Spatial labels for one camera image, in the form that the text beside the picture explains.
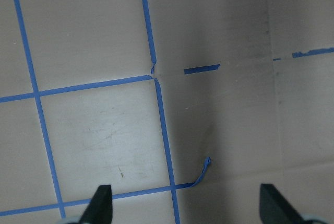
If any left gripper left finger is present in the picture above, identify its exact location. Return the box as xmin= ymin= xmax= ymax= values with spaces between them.
xmin=79 ymin=185 xmax=113 ymax=224

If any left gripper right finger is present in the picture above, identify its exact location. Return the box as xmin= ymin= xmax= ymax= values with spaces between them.
xmin=259 ymin=183 xmax=313 ymax=224

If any brown paper table cover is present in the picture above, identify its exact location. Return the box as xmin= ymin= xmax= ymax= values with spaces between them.
xmin=1 ymin=0 xmax=333 ymax=223

